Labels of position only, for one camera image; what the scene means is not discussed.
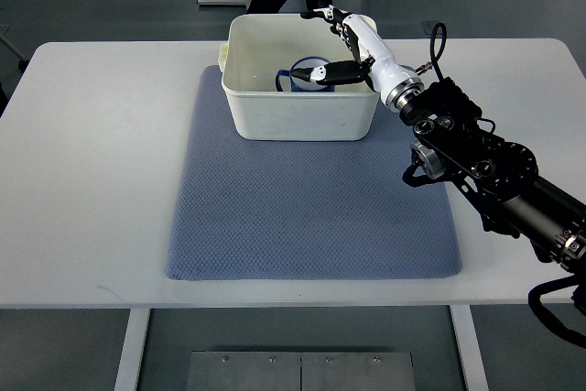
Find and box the white table frame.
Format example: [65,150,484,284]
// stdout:
[114,305,489,390]

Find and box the blue grey textured mat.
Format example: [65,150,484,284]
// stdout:
[166,66,461,281]

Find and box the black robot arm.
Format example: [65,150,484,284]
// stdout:
[397,22,585,347]

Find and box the blue enamel mug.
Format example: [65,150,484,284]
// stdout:
[275,57,335,92]

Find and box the metal floor plate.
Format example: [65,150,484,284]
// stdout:
[186,352,416,390]

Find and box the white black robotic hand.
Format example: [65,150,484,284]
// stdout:
[292,5,424,113]

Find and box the white plastic box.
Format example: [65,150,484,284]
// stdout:
[219,14,379,141]

